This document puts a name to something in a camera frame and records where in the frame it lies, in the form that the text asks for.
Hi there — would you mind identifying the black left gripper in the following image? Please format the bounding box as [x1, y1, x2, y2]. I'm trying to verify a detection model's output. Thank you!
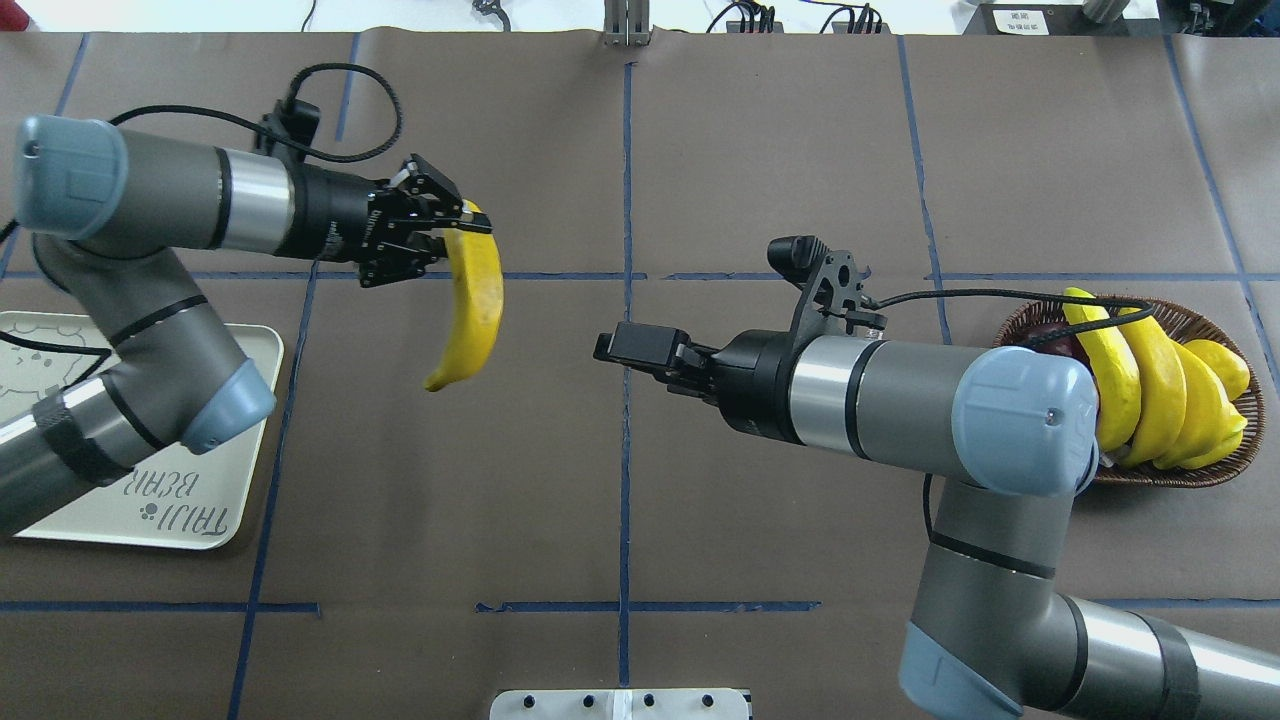
[294, 154, 493, 287]

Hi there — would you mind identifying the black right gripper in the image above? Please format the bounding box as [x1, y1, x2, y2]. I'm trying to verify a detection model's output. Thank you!
[594, 322, 797, 441]

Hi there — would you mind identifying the woven wicker basket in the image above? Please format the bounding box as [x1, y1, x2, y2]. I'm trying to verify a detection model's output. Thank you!
[993, 299, 1267, 489]

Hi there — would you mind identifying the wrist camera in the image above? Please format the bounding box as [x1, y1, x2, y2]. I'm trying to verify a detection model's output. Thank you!
[765, 234, 887, 352]
[253, 99, 321, 163]

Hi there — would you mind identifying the white pedestal base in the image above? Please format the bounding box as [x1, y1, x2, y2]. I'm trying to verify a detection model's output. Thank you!
[489, 687, 754, 719]

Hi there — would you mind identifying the aluminium frame post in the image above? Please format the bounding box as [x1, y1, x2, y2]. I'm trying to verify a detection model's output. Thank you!
[602, 0, 652, 47]

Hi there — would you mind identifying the yellow lemon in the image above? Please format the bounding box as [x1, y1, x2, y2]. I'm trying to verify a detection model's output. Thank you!
[1181, 338, 1252, 401]

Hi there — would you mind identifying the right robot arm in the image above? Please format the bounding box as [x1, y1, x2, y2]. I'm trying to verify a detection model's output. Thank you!
[593, 322, 1279, 719]

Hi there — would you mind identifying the yellow banana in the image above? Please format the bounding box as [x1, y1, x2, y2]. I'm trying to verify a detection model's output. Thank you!
[424, 199, 506, 392]
[1119, 316, 1187, 469]
[1152, 342, 1247, 470]
[1076, 327, 1142, 454]

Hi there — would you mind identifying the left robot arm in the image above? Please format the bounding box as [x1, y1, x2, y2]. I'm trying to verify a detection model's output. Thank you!
[3, 108, 506, 536]

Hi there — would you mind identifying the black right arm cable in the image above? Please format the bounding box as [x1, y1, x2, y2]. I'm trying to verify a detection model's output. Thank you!
[860, 288, 1157, 351]

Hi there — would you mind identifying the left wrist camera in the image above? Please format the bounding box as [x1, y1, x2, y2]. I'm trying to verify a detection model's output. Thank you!
[253, 99, 321, 163]

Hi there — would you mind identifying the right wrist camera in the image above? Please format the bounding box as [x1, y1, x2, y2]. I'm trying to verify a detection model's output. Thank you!
[765, 234, 887, 352]

